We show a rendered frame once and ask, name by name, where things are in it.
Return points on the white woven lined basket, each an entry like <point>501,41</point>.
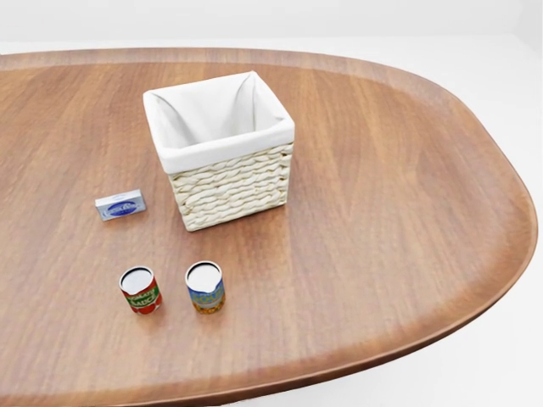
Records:
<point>231,191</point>

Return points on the red tomato sauce tin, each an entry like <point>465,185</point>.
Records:
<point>142,297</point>

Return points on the blue yellow soup tin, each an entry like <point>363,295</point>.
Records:
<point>206,294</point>

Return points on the silver blue printed box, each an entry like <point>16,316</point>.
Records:
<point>121,206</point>

